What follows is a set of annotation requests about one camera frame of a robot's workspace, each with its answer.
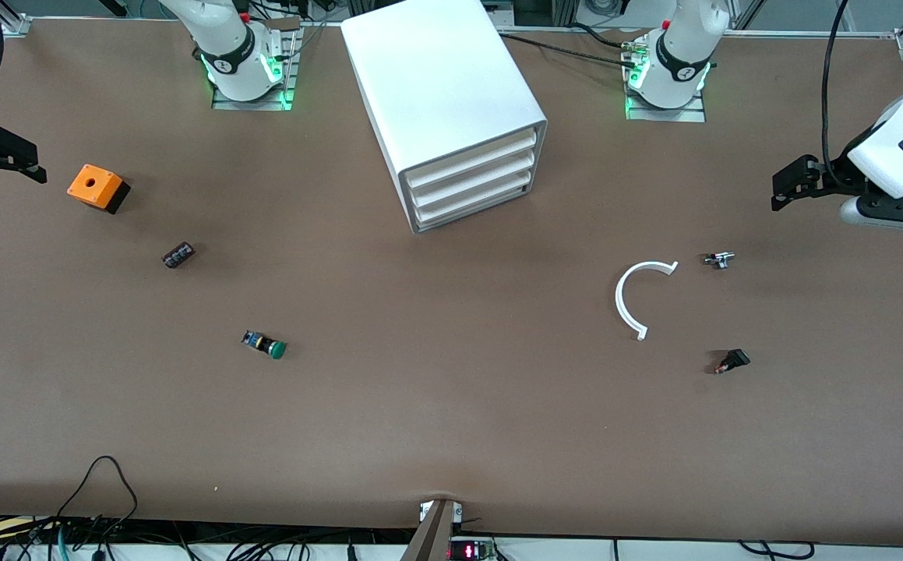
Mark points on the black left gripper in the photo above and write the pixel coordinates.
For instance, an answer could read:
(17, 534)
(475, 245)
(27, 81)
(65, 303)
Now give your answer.
(837, 177)

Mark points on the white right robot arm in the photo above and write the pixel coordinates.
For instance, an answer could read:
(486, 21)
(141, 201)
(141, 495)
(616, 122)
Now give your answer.
(229, 54)

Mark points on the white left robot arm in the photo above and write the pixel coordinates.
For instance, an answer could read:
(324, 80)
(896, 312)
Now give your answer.
(677, 70)

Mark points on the green push button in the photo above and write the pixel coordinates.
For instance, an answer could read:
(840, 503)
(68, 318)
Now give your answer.
(273, 347)

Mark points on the small chrome valve fitting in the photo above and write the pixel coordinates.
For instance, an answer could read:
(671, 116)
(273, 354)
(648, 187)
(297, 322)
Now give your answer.
(720, 259)

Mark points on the small black cylindrical part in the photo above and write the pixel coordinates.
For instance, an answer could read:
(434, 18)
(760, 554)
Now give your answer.
(178, 255)

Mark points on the white semicircular pipe clamp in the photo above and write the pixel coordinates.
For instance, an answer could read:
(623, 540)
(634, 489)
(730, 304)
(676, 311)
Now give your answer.
(619, 304)

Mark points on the small red display device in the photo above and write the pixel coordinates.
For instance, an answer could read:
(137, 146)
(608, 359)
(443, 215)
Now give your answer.
(468, 552)

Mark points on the orange button enclosure box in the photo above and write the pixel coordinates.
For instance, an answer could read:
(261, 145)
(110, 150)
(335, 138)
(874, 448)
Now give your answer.
(93, 185)

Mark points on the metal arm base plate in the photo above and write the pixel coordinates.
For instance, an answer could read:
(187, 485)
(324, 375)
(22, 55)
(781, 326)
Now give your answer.
(689, 115)
(225, 104)

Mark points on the small black switch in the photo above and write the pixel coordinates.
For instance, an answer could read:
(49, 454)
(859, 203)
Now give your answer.
(734, 360)

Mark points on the brown camera mounting post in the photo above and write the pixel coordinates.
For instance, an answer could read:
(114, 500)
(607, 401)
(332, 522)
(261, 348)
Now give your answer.
(432, 538)

